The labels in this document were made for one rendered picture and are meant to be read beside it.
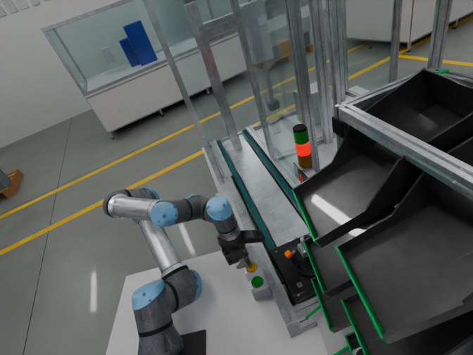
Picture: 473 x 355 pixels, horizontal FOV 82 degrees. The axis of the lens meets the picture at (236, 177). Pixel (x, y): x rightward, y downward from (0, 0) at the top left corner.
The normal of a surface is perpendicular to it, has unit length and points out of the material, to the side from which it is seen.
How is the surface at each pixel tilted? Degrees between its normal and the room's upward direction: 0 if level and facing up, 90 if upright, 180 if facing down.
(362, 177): 25
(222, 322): 0
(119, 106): 90
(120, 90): 90
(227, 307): 0
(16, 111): 90
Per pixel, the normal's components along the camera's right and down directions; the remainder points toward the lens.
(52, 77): 0.42, 0.46
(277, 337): -0.28, -0.76
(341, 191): -0.65, -0.57
